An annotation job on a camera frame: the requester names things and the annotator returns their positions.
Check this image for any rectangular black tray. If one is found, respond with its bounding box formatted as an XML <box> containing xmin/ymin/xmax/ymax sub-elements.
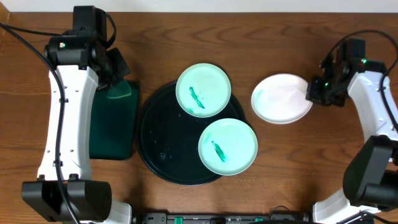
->
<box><xmin>89</xmin><ymin>81</ymin><xmax>139</xmax><ymax>161</ymax></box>

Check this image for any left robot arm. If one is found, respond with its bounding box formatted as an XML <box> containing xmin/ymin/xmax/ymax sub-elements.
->
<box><xmin>21</xmin><ymin>6</ymin><xmax>133</xmax><ymax>223</ymax></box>

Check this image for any green sponge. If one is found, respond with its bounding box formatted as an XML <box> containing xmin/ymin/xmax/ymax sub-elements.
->
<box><xmin>106</xmin><ymin>80</ymin><xmax>131</xmax><ymax>100</ymax></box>

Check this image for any white plate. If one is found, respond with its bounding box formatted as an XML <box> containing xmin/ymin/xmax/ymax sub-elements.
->
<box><xmin>251</xmin><ymin>73</ymin><xmax>313</xmax><ymax>124</ymax></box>

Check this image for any mint green plate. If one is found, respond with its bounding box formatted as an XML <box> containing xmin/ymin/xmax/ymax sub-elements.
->
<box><xmin>198</xmin><ymin>118</ymin><xmax>258</xmax><ymax>175</ymax></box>
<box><xmin>175</xmin><ymin>63</ymin><xmax>231</xmax><ymax>118</ymax></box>

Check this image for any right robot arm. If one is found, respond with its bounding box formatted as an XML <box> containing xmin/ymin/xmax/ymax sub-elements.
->
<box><xmin>306</xmin><ymin>35</ymin><xmax>397</xmax><ymax>223</ymax></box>

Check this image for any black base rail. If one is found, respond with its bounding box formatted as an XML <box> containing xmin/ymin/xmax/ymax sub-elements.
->
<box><xmin>132</xmin><ymin>206</ymin><xmax>312</xmax><ymax>224</ymax></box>

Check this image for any round black tray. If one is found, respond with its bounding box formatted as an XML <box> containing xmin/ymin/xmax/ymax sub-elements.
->
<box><xmin>136</xmin><ymin>82</ymin><xmax>246</xmax><ymax>185</ymax></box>

